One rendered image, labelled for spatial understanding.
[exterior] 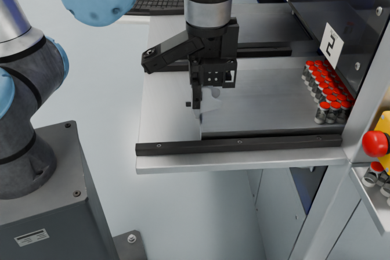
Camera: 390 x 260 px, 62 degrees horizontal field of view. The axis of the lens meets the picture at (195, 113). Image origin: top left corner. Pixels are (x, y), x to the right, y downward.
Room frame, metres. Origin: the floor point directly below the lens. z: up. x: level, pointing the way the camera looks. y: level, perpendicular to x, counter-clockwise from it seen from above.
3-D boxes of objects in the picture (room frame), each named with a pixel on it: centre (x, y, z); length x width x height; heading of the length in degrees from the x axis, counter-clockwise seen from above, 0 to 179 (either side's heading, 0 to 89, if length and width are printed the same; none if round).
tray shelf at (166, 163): (0.75, -0.11, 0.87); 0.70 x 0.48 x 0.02; 4
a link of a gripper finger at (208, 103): (0.49, -0.02, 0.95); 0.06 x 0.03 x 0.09; 93
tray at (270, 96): (0.58, -0.17, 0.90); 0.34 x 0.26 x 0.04; 94
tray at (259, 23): (0.92, -0.17, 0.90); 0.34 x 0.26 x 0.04; 94
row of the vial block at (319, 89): (0.59, -0.28, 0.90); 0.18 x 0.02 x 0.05; 4
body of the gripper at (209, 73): (0.50, -0.03, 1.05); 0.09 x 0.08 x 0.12; 93
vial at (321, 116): (0.51, -0.27, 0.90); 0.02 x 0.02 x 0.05
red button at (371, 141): (0.34, -0.28, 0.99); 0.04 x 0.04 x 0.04; 4
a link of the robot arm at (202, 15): (0.50, -0.02, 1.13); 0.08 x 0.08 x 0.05
